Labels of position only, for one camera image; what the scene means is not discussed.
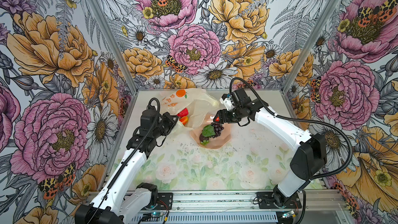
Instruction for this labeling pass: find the translucent cream plastic bag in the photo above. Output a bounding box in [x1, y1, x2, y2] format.
[160, 88, 220, 129]

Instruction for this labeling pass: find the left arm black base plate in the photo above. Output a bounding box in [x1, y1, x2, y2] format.
[153, 192, 174, 211]

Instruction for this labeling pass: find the red bumpy fruit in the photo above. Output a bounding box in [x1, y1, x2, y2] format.
[177, 108, 189, 118]

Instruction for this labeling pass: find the pink scalloped fruit plate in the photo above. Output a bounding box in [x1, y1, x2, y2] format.
[190, 114, 232, 149]

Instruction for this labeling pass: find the dark purple grape bunch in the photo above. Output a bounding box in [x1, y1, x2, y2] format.
[202, 123, 224, 138]

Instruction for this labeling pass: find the aluminium front rail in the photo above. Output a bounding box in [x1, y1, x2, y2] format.
[81, 189, 346, 214]

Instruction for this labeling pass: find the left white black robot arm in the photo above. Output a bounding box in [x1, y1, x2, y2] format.
[75, 107, 179, 224]

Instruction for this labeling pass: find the left black cable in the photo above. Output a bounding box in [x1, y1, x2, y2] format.
[86, 97, 161, 224]

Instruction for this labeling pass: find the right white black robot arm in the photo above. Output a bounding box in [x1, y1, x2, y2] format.
[213, 88, 327, 208]

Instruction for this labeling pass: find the left aluminium corner post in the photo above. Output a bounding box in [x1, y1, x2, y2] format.
[87, 0, 138, 96]

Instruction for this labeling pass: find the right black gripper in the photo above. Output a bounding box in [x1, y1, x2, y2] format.
[213, 105, 244, 124]

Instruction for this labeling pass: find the aluminium corner post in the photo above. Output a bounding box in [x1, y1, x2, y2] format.
[87, 0, 138, 96]
[282, 0, 341, 93]

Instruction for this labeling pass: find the white perforated vent strip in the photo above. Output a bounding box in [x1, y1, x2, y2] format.
[141, 212, 278, 224]

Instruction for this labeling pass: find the right aluminium corner post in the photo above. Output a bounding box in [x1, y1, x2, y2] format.
[282, 0, 341, 93]

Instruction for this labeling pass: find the small orange fruit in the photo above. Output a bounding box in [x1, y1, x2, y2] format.
[179, 116, 189, 125]

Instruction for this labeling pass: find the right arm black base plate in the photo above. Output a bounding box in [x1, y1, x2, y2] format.
[256, 191, 302, 209]

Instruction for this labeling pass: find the right black corrugated cable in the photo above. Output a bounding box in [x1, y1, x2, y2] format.
[229, 77, 353, 181]

